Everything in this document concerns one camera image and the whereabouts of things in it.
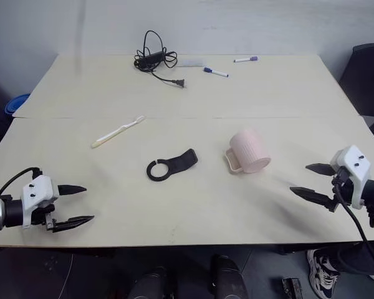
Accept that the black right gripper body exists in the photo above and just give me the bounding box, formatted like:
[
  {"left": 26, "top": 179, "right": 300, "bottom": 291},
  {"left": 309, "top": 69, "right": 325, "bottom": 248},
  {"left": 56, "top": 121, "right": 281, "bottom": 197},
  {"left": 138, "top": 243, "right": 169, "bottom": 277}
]
[{"left": 328, "top": 166, "right": 356, "bottom": 213}]

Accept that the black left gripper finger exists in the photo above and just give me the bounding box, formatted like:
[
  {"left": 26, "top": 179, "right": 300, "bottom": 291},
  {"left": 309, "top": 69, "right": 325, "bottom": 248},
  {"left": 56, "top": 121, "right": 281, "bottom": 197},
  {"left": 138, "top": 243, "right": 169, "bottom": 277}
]
[
  {"left": 50, "top": 215, "right": 95, "bottom": 234},
  {"left": 57, "top": 184, "right": 88, "bottom": 197}
]

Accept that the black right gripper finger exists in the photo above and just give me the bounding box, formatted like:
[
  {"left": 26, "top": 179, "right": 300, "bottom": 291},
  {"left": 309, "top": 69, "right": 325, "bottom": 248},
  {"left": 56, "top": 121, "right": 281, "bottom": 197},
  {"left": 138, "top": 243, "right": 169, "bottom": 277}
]
[
  {"left": 289, "top": 186, "right": 335, "bottom": 210},
  {"left": 305, "top": 163, "right": 336, "bottom": 177}
]

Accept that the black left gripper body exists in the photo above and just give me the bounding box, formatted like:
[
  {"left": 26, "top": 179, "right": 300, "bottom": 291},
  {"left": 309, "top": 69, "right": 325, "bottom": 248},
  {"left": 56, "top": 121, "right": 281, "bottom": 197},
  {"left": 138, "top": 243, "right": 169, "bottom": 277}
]
[{"left": 31, "top": 185, "right": 61, "bottom": 233}]

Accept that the person's dark trouser leg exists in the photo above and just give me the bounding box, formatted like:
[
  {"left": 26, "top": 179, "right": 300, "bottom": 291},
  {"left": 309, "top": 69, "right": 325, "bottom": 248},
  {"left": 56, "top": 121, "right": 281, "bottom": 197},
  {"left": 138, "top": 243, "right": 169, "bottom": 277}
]
[{"left": 335, "top": 240, "right": 374, "bottom": 283}]

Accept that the pink ribbed cup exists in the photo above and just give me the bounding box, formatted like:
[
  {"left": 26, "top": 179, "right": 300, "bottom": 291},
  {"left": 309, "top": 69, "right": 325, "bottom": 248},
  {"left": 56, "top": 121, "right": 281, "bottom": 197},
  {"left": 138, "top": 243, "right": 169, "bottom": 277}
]
[{"left": 225, "top": 126, "right": 272, "bottom": 176}]

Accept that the white toothbrush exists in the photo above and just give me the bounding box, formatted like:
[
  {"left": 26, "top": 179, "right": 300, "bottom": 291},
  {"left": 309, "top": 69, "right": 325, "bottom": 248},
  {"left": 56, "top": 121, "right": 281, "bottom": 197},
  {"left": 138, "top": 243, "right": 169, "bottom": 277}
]
[{"left": 91, "top": 115, "right": 146, "bottom": 149}]

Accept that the black and white sneaker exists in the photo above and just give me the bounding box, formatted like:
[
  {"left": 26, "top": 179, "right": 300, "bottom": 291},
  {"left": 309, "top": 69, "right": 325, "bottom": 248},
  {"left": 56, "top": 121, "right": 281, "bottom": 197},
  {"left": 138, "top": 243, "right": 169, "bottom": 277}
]
[{"left": 305, "top": 249, "right": 341, "bottom": 299}]

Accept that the small black floor object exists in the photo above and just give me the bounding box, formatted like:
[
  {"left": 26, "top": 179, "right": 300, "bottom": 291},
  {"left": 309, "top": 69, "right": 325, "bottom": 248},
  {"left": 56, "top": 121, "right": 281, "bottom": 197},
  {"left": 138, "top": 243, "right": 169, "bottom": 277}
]
[{"left": 281, "top": 277, "right": 304, "bottom": 299}]

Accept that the dark rounded shape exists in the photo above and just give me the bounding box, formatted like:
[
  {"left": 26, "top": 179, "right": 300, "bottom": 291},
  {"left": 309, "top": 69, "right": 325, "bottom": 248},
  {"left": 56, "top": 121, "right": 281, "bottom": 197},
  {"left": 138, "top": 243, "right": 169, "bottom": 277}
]
[
  {"left": 128, "top": 265, "right": 176, "bottom": 299},
  {"left": 211, "top": 254, "right": 249, "bottom": 299}
]

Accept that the blue plastic bucket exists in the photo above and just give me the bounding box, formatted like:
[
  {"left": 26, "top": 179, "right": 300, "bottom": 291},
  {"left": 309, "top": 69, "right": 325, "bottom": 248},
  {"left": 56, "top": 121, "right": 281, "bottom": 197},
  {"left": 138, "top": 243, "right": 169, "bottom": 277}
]
[{"left": 4, "top": 93, "right": 31, "bottom": 116}]

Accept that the black chair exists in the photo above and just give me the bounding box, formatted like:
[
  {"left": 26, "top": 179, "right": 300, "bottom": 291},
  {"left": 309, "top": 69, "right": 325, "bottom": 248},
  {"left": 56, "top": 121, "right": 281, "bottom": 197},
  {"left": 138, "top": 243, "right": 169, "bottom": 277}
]
[{"left": 338, "top": 42, "right": 374, "bottom": 150}]

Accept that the white marker purple cap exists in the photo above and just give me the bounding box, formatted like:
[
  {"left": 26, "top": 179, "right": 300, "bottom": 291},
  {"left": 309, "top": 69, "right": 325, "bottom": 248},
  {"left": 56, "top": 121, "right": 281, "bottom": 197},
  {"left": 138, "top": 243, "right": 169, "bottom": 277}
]
[{"left": 233, "top": 55, "right": 259, "bottom": 64}]

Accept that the white marker blue cap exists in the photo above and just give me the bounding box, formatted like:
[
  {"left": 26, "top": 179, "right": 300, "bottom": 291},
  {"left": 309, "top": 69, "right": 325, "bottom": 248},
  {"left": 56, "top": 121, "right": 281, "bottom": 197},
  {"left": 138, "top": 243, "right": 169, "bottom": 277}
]
[{"left": 203, "top": 66, "right": 230, "bottom": 78}]

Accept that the translucent white eraser block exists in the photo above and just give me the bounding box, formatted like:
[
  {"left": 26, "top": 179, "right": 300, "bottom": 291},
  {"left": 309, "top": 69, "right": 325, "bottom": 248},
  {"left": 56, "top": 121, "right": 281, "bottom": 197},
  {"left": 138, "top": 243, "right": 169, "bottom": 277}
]
[{"left": 176, "top": 57, "right": 205, "bottom": 68}]

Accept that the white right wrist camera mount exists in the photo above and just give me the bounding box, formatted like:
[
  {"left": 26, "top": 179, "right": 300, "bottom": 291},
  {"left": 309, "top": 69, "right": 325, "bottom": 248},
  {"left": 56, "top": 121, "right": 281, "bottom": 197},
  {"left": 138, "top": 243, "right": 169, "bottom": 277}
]
[{"left": 329, "top": 145, "right": 372, "bottom": 210}]

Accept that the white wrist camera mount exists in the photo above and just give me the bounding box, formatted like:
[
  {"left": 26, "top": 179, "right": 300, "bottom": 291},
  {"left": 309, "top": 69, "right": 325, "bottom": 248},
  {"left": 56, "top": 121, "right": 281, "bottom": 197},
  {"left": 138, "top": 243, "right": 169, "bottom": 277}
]
[
  {"left": 21, "top": 175, "right": 59, "bottom": 230},
  {"left": 329, "top": 145, "right": 372, "bottom": 210}
]

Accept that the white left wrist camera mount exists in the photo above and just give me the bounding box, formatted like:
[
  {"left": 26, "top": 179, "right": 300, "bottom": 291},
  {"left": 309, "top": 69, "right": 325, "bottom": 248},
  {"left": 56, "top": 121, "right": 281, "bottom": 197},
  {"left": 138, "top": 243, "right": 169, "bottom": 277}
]
[{"left": 21, "top": 175, "right": 59, "bottom": 230}]

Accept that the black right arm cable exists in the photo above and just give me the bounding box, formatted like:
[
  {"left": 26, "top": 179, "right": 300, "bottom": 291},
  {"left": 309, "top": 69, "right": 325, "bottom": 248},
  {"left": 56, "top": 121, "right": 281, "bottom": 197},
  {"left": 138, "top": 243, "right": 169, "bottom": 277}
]
[{"left": 332, "top": 176, "right": 374, "bottom": 283}]

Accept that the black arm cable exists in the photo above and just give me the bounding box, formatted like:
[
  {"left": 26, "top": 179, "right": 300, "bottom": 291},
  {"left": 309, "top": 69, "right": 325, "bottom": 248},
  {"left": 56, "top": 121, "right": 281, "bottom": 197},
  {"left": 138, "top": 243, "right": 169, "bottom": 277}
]
[
  {"left": 0, "top": 167, "right": 43, "bottom": 200},
  {"left": 332, "top": 176, "right": 374, "bottom": 283}
]

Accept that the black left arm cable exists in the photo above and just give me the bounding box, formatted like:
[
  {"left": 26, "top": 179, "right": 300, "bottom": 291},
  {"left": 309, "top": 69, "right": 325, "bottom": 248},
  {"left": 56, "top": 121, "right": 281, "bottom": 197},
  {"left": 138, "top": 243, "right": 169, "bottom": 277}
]
[{"left": 0, "top": 167, "right": 43, "bottom": 200}]

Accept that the black ring cup holder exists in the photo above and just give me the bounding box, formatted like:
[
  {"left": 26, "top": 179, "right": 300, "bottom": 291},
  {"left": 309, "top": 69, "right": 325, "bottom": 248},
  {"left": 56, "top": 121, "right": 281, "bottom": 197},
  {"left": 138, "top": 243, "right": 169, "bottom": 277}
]
[{"left": 146, "top": 148, "right": 200, "bottom": 183}]

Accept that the black power adapter with cable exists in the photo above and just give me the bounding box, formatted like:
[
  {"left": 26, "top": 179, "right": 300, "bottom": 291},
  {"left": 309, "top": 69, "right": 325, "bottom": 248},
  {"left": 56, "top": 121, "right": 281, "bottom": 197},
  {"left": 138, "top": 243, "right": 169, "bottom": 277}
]
[{"left": 133, "top": 29, "right": 187, "bottom": 91}]

